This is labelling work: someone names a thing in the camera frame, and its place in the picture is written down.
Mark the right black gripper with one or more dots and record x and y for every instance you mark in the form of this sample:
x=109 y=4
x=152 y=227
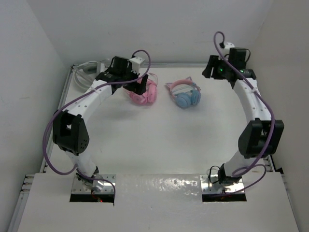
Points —
x=214 y=63

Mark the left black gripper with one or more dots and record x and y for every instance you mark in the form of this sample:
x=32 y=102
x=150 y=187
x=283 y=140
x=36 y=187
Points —
x=136 y=87

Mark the blue pink cat-ear headphones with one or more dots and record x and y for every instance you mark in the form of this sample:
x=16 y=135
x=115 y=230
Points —
x=185 y=99

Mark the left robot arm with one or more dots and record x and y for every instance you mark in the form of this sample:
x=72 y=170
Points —
x=69 y=126

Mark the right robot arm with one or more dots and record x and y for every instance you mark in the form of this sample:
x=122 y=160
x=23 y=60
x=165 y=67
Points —
x=263 y=132

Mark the white grey headphones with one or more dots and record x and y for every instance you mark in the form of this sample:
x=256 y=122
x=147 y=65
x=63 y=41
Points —
x=84 y=74

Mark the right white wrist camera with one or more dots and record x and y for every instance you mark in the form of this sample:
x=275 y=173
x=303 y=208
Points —
x=225 y=47

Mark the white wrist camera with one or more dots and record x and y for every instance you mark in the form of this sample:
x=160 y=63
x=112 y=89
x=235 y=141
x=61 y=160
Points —
x=225 y=47
x=136 y=63

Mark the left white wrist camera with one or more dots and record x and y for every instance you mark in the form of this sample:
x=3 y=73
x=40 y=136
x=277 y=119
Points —
x=136 y=63

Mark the aluminium table frame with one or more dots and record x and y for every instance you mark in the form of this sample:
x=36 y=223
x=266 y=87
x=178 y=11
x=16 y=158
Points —
x=158 y=154

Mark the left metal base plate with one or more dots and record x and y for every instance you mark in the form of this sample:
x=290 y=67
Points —
x=104 y=185

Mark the metal base plate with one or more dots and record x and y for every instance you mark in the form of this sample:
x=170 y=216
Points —
x=104 y=185
x=210 y=186

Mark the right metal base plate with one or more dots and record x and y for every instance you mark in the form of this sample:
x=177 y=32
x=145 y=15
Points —
x=210 y=186

